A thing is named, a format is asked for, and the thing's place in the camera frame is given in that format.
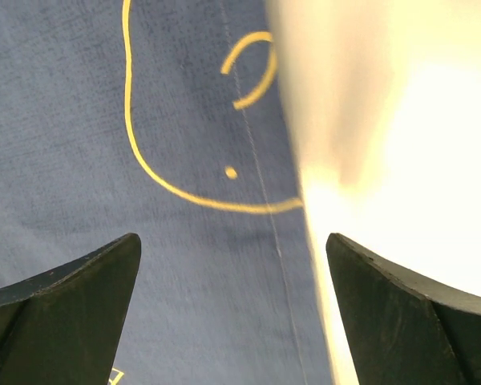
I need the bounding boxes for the silver metal cup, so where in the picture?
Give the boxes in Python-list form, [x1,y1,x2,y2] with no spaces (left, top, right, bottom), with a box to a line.
[265,1,481,384]

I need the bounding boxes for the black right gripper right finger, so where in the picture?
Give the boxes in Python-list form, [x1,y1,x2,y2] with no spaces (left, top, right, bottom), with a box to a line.
[325,233,481,384]

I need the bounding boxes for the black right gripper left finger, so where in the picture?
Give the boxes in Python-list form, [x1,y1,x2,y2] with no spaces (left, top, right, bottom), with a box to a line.
[0,233,141,384]

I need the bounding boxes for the blue placemat with yellow fish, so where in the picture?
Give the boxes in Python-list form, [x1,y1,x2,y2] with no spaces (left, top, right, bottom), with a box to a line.
[0,1,330,384]

